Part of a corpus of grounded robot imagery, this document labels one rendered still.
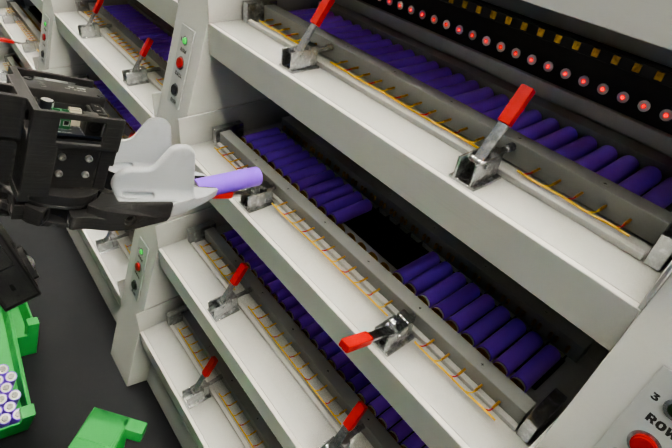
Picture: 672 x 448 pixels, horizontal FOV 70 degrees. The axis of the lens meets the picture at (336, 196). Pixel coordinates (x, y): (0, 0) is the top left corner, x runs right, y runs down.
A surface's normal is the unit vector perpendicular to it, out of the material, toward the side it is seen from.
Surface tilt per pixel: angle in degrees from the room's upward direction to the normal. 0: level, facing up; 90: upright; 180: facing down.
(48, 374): 0
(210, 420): 17
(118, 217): 90
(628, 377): 90
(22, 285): 88
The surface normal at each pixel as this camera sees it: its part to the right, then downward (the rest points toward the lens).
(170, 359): 0.11, -0.80
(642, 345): -0.71, 0.06
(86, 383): 0.33, -0.85
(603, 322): -0.77, 0.30
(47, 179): 0.61, 0.52
